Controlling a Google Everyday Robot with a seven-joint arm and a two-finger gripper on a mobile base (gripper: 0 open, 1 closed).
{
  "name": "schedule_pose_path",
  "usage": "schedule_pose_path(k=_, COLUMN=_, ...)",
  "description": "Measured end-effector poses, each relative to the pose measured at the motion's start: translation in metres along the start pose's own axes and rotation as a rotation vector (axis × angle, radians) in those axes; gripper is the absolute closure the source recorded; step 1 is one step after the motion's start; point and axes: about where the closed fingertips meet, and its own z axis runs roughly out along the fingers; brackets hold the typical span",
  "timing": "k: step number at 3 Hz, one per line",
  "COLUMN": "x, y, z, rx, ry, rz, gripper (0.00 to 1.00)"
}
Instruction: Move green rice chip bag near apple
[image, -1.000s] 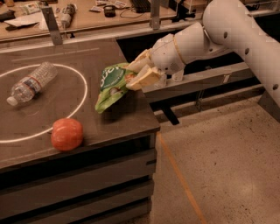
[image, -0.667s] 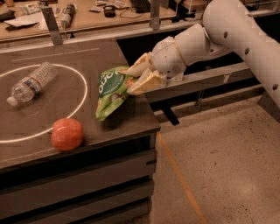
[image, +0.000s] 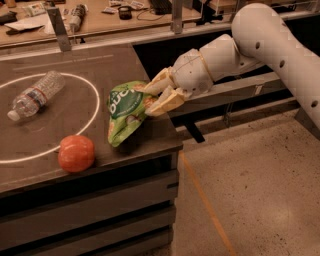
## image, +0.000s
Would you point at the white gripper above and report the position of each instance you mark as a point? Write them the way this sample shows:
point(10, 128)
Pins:
point(190, 74)

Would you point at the green rice chip bag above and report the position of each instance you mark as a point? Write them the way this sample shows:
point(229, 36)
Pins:
point(127, 104)

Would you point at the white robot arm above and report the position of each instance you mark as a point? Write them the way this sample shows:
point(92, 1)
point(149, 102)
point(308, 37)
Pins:
point(259, 37)

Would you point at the red apple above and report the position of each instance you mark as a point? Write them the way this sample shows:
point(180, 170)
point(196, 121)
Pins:
point(76, 153)

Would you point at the black keyboard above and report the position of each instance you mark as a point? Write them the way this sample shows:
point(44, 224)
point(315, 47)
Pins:
point(161, 7)

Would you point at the black round cup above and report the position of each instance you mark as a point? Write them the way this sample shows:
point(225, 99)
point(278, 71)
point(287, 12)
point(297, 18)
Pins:
point(125, 13)

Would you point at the rolled grey tool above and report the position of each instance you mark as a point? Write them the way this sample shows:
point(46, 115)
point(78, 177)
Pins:
point(77, 17)

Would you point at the dark wooden table base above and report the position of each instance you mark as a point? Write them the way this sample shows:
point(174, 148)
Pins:
point(115, 212)

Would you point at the clear plastic water bottle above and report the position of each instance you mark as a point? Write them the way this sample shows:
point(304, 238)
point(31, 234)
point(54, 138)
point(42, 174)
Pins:
point(36, 96)

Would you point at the white paper sheet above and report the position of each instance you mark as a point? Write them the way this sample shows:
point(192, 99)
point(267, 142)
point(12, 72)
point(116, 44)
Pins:
point(24, 24)

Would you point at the grey metal bracket middle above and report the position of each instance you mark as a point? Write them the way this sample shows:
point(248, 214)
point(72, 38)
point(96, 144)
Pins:
point(176, 23)

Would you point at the grey metal bracket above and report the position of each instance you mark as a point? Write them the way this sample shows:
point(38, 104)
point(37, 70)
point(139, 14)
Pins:
point(176, 23)
point(59, 28)

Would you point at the grey metal rail shelf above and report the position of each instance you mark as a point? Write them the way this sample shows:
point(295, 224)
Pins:
point(230, 92)

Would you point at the grey metal bracket left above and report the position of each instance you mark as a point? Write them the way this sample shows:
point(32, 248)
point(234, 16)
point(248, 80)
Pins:
point(59, 28)

